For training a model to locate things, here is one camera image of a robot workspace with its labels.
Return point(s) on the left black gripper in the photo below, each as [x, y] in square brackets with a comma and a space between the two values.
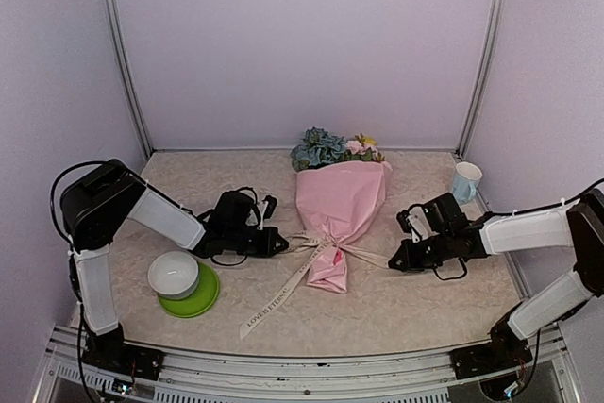
[267, 248]

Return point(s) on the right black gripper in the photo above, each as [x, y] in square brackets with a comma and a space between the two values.
[411, 262]

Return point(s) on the beige printed ribbon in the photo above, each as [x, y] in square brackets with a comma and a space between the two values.
[307, 271]

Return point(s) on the pink wrapping paper sheet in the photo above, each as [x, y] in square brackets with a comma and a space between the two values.
[337, 204]

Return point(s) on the blue fake flower bunch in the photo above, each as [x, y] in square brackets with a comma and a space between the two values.
[318, 148]

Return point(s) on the pale pink fake flower stem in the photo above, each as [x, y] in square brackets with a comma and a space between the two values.
[355, 150]

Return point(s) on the yellow fake flower stem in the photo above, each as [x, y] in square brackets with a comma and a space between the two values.
[367, 140]

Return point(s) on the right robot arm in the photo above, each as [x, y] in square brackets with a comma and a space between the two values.
[574, 224]

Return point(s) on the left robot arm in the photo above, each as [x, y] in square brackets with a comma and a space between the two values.
[111, 201]

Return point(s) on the green plastic plate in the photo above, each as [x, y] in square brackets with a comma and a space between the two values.
[200, 300]

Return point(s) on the light blue mug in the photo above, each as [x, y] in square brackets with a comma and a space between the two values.
[464, 185]

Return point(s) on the white ceramic bowl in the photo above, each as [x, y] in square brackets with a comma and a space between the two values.
[174, 275]

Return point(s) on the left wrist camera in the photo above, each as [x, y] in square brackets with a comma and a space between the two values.
[266, 209]

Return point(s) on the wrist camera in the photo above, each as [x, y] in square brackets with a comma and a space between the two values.
[413, 223]
[266, 209]

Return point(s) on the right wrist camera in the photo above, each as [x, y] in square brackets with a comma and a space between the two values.
[413, 223]

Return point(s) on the front aluminium rail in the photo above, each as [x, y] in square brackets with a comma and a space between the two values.
[198, 376]

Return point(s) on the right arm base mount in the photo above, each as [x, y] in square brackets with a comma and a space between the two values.
[484, 359]

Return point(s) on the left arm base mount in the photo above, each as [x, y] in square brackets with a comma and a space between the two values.
[128, 360]

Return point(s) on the right aluminium frame post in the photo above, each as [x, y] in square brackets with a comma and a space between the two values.
[481, 81]

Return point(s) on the aluminium frame post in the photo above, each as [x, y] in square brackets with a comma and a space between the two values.
[481, 81]
[132, 101]

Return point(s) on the left aluminium frame post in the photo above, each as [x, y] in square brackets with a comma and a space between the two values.
[132, 101]

